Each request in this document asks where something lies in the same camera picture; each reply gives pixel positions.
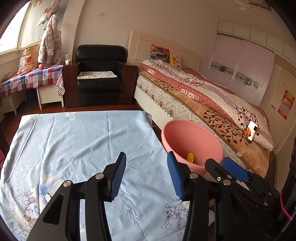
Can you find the pink white polka-dot quilt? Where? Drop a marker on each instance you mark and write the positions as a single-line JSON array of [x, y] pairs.
[[219, 97]]

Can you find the white cabinet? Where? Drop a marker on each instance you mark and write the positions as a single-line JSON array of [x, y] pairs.
[[48, 95]]

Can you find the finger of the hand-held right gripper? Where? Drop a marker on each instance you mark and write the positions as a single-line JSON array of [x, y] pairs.
[[214, 168], [235, 169]]

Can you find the white plastic shopping bag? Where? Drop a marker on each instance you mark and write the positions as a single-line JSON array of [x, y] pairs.
[[22, 64]]

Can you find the colourful printed pillow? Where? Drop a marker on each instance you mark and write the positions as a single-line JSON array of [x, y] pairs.
[[160, 53]]

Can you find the red wall calendar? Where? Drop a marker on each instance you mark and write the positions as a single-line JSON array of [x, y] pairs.
[[286, 104]]

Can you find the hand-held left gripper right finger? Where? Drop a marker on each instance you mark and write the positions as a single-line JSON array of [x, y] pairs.
[[177, 178]]

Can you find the pink hat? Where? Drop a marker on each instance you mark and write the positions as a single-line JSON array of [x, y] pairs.
[[55, 5]]

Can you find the smartphone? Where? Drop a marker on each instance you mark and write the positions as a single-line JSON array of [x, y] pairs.
[[251, 129]]

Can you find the pink plastic basin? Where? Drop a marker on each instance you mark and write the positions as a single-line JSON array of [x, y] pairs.
[[192, 136]]

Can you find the white quilted mattress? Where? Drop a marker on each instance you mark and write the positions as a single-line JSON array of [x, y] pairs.
[[161, 97]]

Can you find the window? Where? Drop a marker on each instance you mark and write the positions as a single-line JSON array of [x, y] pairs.
[[11, 27]]

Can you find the red apple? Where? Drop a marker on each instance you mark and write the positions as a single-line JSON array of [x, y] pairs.
[[41, 66]]

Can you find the black leather armchair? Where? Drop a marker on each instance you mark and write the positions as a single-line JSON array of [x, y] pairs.
[[99, 52]]

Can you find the clear cup with drink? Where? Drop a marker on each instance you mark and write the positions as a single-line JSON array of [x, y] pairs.
[[68, 59]]

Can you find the yellow flower pillow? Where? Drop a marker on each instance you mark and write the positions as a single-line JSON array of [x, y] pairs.
[[177, 60]]

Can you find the brown leaf-print blanket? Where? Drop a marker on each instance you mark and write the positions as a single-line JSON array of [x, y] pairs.
[[208, 113]]

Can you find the brown paper bag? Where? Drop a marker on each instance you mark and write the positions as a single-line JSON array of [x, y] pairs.
[[32, 56]]

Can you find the blue roller blind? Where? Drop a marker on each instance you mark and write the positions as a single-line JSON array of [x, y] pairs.
[[32, 25]]

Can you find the pink white hanging cloth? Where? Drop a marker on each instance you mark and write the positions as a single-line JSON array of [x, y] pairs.
[[44, 17]]

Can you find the floral padded coat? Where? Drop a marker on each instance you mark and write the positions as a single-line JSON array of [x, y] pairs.
[[50, 41]]

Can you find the white door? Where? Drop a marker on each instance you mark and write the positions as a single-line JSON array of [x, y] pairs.
[[279, 81]]

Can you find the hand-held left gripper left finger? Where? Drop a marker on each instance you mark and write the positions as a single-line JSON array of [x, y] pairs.
[[118, 178]]

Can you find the red patterned cloth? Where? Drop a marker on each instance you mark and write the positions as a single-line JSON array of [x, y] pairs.
[[60, 83]]

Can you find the yellow foam net dark print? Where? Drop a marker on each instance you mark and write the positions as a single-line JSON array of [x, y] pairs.
[[190, 158]]

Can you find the floral seat cushion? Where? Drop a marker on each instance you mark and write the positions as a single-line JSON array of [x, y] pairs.
[[97, 74]]

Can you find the white sliding-door wardrobe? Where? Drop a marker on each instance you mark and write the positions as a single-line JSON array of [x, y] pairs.
[[242, 58]]

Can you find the light blue floral tablecloth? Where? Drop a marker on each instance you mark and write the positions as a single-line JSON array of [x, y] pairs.
[[81, 150]]

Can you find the bed with patterned quilt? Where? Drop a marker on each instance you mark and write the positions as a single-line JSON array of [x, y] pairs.
[[143, 44]]

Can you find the checkered tablecloth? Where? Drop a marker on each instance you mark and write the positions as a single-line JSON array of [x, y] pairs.
[[30, 78]]

